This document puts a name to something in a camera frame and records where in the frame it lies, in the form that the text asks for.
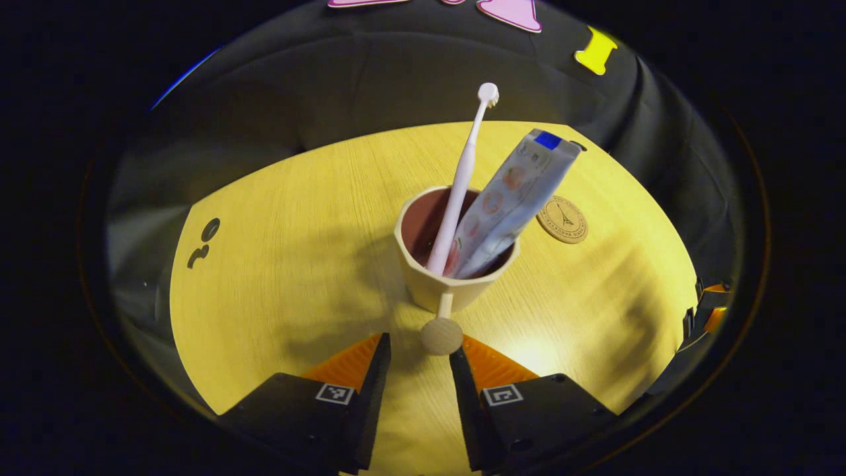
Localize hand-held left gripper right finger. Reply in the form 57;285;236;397
449;334;619;474

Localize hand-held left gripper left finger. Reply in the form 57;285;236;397
218;333;392;475

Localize beige cup with wooden handle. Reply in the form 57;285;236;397
395;185;521;356

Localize round wooden coaster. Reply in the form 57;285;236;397
537;196;589;245

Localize white toothpaste tube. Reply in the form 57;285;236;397
449;129;582;280

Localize pale pink toothbrush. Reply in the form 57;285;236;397
426;83;500;276

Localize wooden desktop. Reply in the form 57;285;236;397
169;121;700;476

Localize black backdrop cloth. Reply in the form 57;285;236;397
106;0;744;344

